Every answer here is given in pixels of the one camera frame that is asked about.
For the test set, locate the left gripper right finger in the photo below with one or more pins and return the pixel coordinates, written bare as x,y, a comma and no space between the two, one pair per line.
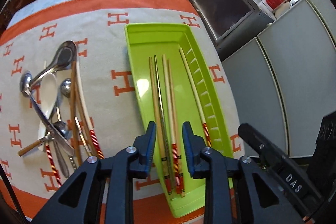
237,190

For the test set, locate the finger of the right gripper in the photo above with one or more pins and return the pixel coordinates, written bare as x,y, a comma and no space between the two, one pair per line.
260,145

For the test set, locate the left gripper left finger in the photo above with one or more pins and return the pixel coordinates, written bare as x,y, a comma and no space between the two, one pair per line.
101,183

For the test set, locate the bamboo chopstick red-striped end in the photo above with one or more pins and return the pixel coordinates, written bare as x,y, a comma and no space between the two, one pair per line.
87,123

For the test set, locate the steel fork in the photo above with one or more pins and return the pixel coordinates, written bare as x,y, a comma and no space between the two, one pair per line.
79,142

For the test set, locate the pale bamboo chopstick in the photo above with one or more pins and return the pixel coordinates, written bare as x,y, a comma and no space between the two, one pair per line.
162,151

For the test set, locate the white ceramic spoon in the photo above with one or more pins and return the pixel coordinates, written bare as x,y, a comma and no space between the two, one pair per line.
48,94

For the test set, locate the lime green plastic utensil tray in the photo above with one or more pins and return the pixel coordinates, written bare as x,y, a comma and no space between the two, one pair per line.
149,43

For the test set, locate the brown wooden chopstick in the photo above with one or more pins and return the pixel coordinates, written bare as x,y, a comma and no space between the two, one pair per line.
73,114

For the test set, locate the large steel spoon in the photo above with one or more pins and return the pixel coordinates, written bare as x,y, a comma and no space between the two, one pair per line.
25,89

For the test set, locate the steel soup spoon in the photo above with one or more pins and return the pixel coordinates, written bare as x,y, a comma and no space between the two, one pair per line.
64,56

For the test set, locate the grey refrigerator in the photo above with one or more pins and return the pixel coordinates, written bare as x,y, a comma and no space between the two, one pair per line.
283,79

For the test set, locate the dark glass cabinet appliance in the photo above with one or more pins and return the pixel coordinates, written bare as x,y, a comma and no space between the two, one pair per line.
232,23

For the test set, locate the white orange H-pattern cloth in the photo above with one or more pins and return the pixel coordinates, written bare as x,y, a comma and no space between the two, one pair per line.
98,28

